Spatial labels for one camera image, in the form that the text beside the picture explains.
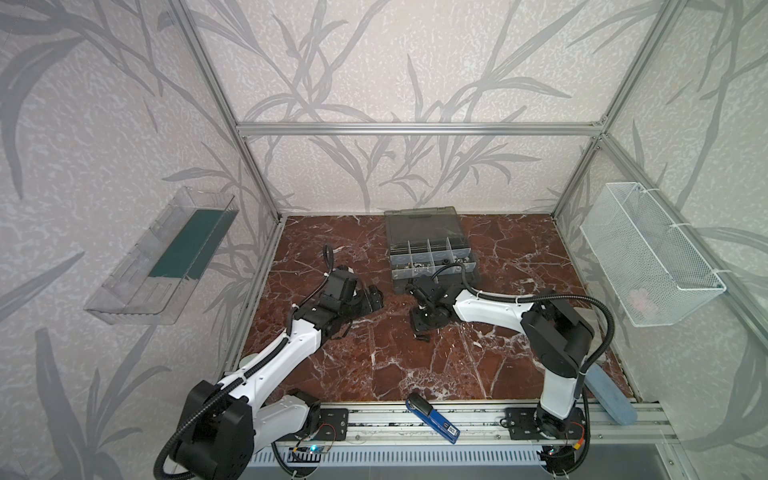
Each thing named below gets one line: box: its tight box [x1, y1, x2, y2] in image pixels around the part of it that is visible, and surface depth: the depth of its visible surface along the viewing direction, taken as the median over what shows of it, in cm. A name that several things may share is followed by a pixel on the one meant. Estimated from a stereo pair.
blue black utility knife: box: [405, 392, 461, 444], surface depth 73 cm
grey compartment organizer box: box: [384, 206, 477, 295], surface depth 111 cm
